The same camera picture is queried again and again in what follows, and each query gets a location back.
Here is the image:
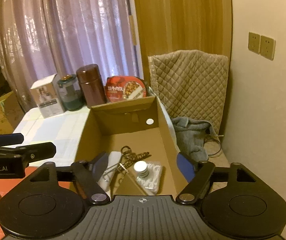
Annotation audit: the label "brown tiger toy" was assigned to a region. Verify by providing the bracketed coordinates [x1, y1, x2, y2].
[117, 146, 151, 172]

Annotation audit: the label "green white pill bottle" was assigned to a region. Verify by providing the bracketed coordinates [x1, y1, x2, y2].
[133, 161, 149, 178]

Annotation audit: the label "metal wire rack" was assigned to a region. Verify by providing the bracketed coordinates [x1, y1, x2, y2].
[102, 163, 126, 182]

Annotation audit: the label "cardboard boxes on floor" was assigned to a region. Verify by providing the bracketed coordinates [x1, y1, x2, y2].
[0, 92, 25, 134]

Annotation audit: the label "checked pastel tablecloth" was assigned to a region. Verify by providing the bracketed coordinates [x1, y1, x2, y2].
[14, 106, 90, 167]

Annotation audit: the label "white product box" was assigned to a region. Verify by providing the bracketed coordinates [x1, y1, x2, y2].
[30, 74, 65, 118]

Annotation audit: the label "green glass jar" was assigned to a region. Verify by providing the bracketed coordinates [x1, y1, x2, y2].
[57, 74, 84, 111]

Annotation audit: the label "grey towel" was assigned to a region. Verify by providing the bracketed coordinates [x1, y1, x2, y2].
[171, 117, 218, 161]

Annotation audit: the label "brown metal canister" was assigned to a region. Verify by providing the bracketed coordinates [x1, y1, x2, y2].
[76, 64, 107, 108]

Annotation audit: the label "red beef rice bowl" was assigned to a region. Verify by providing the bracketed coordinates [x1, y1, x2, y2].
[105, 76, 147, 102]

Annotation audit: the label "brown cardboard box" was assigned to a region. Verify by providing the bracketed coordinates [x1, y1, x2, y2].
[75, 96, 187, 197]

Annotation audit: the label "purple curtain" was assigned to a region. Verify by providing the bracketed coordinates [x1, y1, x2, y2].
[0, 0, 139, 111]

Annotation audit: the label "wooden door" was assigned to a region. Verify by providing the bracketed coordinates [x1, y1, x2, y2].
[134, 0, 232, 81]

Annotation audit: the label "wall socket pair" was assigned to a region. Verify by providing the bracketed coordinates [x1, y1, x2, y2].
[248, 32, 276, 61]

